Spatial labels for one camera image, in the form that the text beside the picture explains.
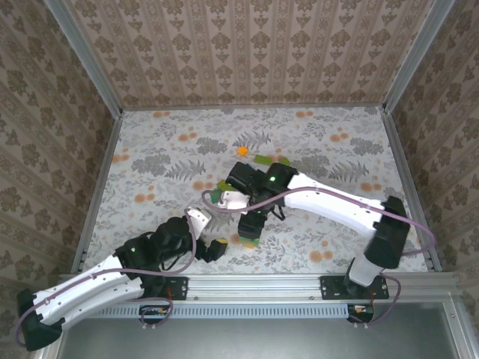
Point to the green long lego brick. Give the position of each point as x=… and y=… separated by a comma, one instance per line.
x=252, y=244

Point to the dark blue square lego brick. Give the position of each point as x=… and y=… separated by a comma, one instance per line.
x=247, y=164

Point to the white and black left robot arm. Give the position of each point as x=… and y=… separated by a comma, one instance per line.
x=86, y=295

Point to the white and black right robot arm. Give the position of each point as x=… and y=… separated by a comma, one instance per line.
x=329, y=203

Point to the lime square lego brick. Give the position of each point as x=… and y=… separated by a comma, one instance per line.
x=284, y=162

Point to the floral printed table cover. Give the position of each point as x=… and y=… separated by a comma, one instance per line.
x=318, y=142

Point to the grey metal panel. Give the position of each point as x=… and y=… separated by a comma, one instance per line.
x=262, y=340

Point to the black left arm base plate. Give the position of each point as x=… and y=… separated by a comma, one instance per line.
x=177, y=288

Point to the aluminium mounting rail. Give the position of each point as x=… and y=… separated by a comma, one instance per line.
x=254, y=288

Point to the thin aluminium frame rail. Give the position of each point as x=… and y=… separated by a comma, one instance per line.
x=254, y=107

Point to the aluminium side frame rail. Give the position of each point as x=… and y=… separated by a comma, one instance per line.
x=98, y=187
x=410, y=187

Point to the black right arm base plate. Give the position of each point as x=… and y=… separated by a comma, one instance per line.
x=329, y=288

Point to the aluminium frame corner post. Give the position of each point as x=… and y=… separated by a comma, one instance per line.
x=458, y=329

